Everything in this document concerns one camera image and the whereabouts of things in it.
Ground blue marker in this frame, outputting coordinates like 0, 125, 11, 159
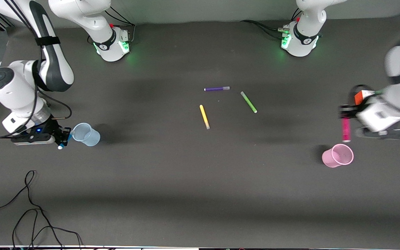
58, 131, 73, 150

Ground pink marker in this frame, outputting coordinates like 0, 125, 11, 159
341, 117, 352, 143

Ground colourful puzzle cube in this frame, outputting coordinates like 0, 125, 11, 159
354, 90, 375, 105

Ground light blue plastic cup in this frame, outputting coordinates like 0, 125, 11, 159
72, 123, 101, 147

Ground pink plastic cup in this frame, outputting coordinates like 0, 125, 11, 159
322, 143, 355, 168

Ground green marker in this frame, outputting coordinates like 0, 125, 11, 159
240, 91, 258, 114

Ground yellow marker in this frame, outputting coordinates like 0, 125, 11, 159
199, 104, 210, 130

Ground thin black loose cable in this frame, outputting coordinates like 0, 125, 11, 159
0, 169, 83, 250

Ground black left arm base cables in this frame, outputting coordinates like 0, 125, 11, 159
240, 7, 303, 36

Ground black arm base cables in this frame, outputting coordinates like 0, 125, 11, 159
87, 5, 136, 45
240, 7, 303, 36

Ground black right arm base cables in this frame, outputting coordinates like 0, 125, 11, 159
87, 5, 136, 45

